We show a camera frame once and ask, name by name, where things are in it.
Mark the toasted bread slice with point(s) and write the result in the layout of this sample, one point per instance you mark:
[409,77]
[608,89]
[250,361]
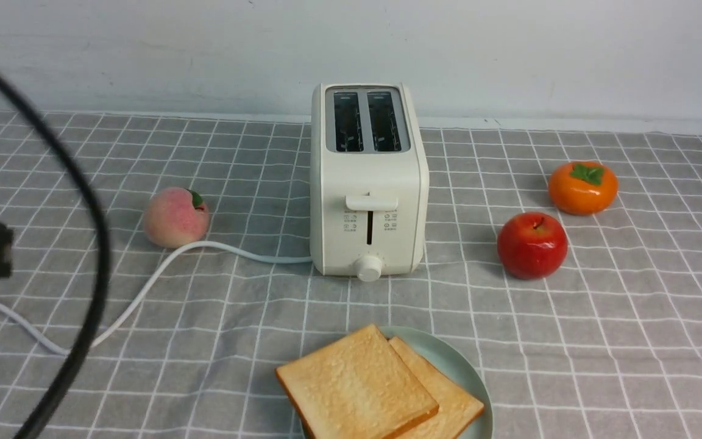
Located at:
[356,387]
[456,407]

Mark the orange fake persimmon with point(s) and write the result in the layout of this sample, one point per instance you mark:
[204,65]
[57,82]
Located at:
[583,188]

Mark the white two-slot toaster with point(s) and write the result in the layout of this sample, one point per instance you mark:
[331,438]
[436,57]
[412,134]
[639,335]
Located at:
[369,181]

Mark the pink fake peach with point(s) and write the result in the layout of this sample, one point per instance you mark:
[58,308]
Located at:
[176,216]

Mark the mint green round plate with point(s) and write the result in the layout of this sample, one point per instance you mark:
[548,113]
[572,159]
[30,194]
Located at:
[453,366]

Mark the red fake apple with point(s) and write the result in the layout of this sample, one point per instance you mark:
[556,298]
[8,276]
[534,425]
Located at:
[532,245]

